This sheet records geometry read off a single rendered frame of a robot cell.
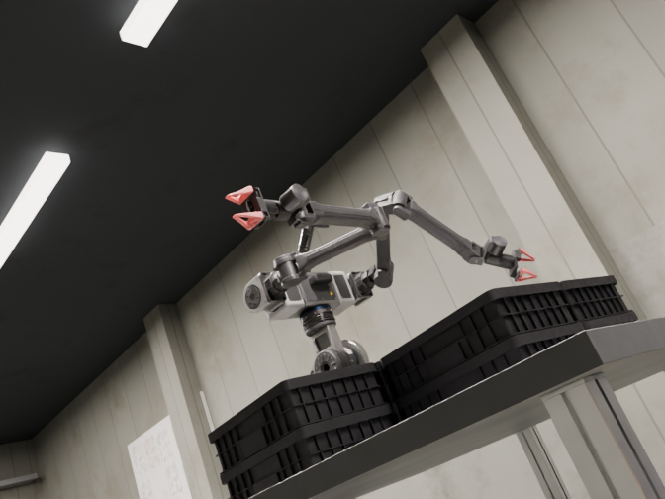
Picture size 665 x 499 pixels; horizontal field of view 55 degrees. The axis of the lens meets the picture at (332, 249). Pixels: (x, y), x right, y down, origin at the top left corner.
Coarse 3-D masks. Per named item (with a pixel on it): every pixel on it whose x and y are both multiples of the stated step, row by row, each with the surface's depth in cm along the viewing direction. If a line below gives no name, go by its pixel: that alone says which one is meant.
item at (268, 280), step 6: (258, 276) 240; (264, 276) 239; (270, 276) 237; (276, 276) 234; (264, 282) 237; (270, 282) 235; (276, 282) 234; (264, 288) 237; (270, 288) 235; (276, 288) 235; (282, 288) 236; (270, 294) 237; (276, 294) 237; (282, 294) 239; (270, 300) 235; (276, 300) 237; (282, 300) 239
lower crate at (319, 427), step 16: (352, 416) 150; (368, 416) 153; (384, 416) 158; (304, 432) 140; (320, 432) 143; (336, 432) 147; (352, 432) 149; (368, 432) 152; (272, 448) 148; (288, 448) 145; (304, 448) 141; (320, 448) 141; (336, 448) 144; (240, 464) 158; (256, 464) 152; (272, 464) 150; (288, 464) 145; (304, 464) 141; (224, 480) 163; (240, 480) 160; (256, 480) 155; (272, 480) 149; (240, 496) 159
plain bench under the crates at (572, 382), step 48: (576, 336) 69; (624, 336) 74; (480, 384) 77; (528, 384) 72; (576, 384) 74; (624, 384) 184; (384, 432) 87; (432, 432) 81; (480, 432) 108; (528, 432) 231; (576, 432) 74; (624, 432) 73; (288, 480) 100; (336, 480) 93; (384, 480) 165; (624, 480) 70
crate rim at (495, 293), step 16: (496, 288) 139; (512, 288) 143; (528, 288) 147; (544, 288) 151; (560, 288) 156; (480, 304) 140; (448, 320) 147; (416, 336) 154; (432, 336) 150; (400, 352) 158; (384, 368) 164
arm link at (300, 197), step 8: (296, 184) 182; (288, 192) 180; (296, 192) 180; (304, 192) 182; (280, 200) 182; (288, 200) 180; (296, 200) 180; (304, 200) 180; (288, 208) 182; (296, 208) 183; (296, 216) 187; (296, 224) 189; (304, 224) 190
